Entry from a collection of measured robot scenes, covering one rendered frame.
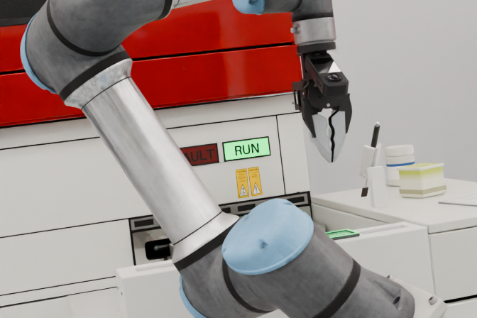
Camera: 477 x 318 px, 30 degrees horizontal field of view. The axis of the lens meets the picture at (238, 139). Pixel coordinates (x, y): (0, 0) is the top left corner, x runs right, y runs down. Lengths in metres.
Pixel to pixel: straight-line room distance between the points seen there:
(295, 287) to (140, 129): 0.31
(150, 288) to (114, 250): 0.63
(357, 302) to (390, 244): 0.45
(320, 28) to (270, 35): 0.56
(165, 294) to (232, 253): 0.36
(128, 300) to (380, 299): 0.47
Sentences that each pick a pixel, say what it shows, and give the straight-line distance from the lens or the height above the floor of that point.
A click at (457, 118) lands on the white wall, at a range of 4.06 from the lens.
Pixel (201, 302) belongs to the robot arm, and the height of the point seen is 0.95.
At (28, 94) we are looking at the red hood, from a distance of 2.02.
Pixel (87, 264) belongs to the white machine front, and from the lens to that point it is 2.10.
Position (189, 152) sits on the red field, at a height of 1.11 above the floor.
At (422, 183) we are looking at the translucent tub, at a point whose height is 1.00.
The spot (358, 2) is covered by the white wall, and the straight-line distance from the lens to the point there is 3.88.
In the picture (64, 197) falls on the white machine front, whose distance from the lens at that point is 2.08.
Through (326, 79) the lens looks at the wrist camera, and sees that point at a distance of 1.50.
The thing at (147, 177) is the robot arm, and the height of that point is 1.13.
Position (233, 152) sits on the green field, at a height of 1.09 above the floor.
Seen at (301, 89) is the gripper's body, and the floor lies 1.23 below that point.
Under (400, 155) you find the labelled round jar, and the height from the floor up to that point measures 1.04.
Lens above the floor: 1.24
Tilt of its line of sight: 3 degrees down
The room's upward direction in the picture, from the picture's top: 7 degrees counter-clockwise
